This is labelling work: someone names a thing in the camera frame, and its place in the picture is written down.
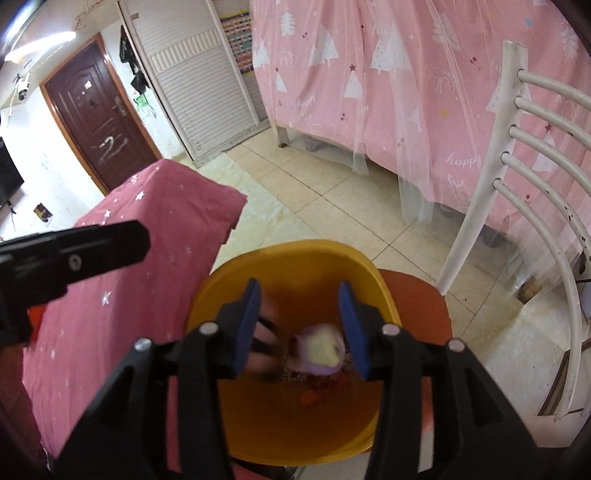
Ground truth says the colourful wall poster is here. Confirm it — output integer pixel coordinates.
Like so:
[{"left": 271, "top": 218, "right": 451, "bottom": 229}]
[{"left": 215, "top": 1, "right": 253, "bottom": 75}]

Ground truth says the black hanging bag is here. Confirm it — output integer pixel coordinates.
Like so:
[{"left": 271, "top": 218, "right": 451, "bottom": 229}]
[{"left": 119, "top": 26, "right": 148, "bottom": 95}]

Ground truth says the white paper ball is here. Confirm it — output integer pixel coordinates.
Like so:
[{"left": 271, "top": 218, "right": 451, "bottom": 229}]
[{"left": 287, "top": 324, "right": 346, "bottom": 376}]

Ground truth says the dark red door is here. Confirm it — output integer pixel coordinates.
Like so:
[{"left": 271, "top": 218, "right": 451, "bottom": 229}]
[{"left": 41, "top": 34, "right": 161, "bottom": 194}]

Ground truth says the pink tree-print bed curtain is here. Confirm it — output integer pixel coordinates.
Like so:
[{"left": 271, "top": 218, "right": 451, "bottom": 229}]
[{"left": 248, "top": 0, "right": 591, "bottom": 282}]

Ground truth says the black television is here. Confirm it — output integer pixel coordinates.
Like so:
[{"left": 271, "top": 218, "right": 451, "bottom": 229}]
[{"left": 0, "top": 138, "right": 24, "bottom": 207}]

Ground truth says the white louvered wardrobe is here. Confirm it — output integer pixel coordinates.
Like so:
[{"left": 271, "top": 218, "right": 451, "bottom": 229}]
[{"left": 118, "top": 1, "right": 270, "bottom": 166}]

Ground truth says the pink star tablecloth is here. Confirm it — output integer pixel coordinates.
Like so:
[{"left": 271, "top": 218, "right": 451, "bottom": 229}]
[{"left": 23, "top": 160, "right": 247, "bottom": 456}]

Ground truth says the white metal chair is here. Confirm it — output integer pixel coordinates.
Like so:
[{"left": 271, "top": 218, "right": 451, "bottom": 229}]
[{"left": 436, "top": 40, "right": 590, "bottom": 423}]

